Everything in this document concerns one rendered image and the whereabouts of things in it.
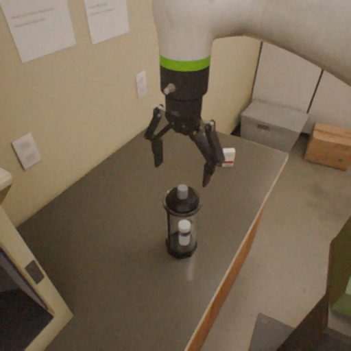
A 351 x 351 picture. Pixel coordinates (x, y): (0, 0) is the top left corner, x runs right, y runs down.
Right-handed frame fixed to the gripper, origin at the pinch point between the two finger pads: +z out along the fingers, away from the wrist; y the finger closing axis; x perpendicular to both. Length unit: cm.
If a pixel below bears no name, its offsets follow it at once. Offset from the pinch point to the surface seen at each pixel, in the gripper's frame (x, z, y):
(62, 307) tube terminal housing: -35.3, 25.3, -13.0
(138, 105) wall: 52, 21, -56
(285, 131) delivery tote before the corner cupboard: 200, 98, -1
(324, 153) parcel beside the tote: 207, 113, 39
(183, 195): -0.8, 7.3, 1.1
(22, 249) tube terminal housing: -35.2, -0.4, -13.2
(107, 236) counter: -9.8, 33.1, -22.8
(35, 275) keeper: -35.9, 7.8, -13.0
